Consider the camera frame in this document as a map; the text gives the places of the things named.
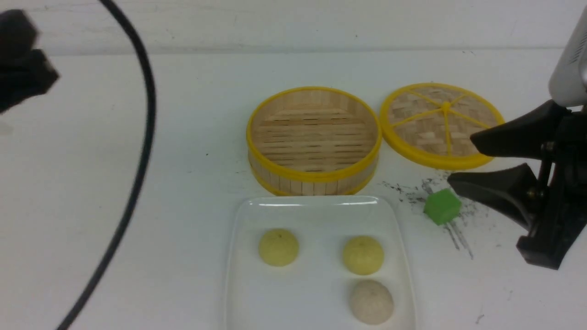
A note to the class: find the bamboo steamer lid yellow rim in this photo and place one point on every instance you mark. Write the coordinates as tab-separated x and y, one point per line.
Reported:
431	124

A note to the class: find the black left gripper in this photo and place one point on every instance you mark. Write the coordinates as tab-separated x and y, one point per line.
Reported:
25	71

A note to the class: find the green cube block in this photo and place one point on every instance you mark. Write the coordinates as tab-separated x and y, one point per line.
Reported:
442	206

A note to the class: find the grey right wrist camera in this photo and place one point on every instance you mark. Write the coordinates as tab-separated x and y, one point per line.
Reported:
568	84

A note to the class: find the white square plate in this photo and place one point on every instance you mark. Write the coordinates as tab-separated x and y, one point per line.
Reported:
312	293

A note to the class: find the yellow steamed bun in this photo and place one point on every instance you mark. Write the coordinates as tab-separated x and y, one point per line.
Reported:
363	255
278	247

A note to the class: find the bamboo steamer basket yellow rim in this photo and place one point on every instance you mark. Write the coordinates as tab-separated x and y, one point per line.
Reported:
313	141

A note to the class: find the white steamed bun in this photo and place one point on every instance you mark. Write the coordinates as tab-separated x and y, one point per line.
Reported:
371	302

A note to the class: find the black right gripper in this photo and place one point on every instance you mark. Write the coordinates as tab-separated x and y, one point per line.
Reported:
551	207

